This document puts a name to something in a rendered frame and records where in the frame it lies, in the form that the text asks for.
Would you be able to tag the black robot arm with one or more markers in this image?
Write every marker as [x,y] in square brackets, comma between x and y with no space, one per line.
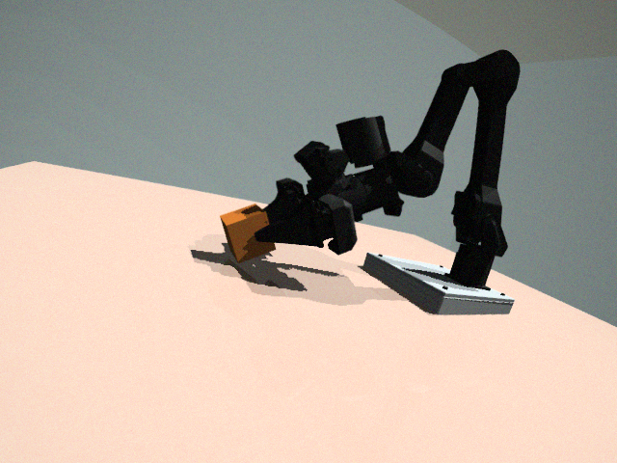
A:
[417,171]

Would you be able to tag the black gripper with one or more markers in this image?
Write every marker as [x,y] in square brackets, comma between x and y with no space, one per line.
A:
[296,218]

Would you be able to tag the orange block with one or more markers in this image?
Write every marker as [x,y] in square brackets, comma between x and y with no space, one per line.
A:
[240,226]

